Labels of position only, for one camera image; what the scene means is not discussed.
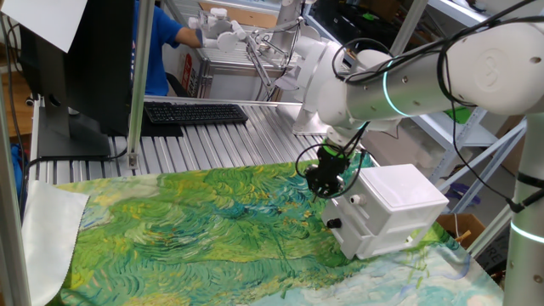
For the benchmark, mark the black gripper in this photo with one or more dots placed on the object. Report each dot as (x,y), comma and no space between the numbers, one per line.
(329,169)

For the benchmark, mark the white plastic drawer cabinet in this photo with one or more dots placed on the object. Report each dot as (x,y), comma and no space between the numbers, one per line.
(404,187)

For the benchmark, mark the white haptic teleoperation device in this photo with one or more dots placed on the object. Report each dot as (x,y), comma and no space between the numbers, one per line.
(314,76)

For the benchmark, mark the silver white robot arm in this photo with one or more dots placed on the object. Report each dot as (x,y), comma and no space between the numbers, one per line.
(404,93)

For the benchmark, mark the operator bare forearm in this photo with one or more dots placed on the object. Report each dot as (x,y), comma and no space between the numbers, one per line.
(189,38)

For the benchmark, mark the operator hand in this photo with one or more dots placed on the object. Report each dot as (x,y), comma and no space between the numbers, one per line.
(200,38)

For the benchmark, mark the open brown cardboard box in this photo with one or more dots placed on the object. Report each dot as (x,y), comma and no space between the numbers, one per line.
(450,225)

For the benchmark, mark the purple blue item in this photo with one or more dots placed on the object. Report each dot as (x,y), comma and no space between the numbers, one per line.
(463,191)

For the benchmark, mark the painted landscape print tablecloth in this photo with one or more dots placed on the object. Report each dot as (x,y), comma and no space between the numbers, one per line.
(191,234)

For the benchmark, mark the aluminium case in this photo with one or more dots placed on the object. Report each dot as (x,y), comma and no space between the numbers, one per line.
(229,81)

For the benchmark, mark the black keyboard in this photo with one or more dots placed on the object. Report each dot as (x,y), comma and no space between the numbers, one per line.
(195,114)

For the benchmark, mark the slanted aluminium strut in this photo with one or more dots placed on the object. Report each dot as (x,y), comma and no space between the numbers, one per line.
(480,155)
(489,174)

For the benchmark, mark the black cases on shelf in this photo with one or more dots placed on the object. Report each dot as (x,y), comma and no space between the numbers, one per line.
(340,21)

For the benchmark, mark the silver background column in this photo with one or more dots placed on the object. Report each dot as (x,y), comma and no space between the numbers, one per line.
(287,21)

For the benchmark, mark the black desk mat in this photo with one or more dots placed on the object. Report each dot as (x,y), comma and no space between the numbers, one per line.
(161,129)

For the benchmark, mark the small green item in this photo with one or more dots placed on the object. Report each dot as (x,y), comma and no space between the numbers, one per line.
(370,16)

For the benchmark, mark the white box with red print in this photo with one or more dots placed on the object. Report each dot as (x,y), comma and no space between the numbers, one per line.
(187,72)

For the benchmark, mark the black office chair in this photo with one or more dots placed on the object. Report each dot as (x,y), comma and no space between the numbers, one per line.
(176,85)

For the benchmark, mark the brown wooden board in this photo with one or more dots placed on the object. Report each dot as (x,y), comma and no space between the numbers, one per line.
(246,17)

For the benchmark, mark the large brown cardboard box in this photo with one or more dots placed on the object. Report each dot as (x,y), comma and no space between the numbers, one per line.
(510,149)

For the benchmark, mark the person in blue shirt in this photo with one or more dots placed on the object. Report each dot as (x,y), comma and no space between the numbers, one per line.
(153,55)

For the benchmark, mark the black computer monitor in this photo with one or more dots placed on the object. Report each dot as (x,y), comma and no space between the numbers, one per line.
(98,64)

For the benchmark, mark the blue bag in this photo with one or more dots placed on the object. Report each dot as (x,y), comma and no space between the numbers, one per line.
(17,170)

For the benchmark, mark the brown wooden side desk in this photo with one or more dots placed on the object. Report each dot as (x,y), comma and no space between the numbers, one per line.
(17,110)

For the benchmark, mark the white paper sheet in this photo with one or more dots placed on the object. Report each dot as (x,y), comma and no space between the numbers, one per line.
(42,21)

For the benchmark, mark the slanted aluminium frame post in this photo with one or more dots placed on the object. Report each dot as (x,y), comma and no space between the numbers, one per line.
(408,30)

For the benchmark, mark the aluminium frame post with foot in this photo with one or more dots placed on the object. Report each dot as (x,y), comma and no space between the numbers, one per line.
(142,64)

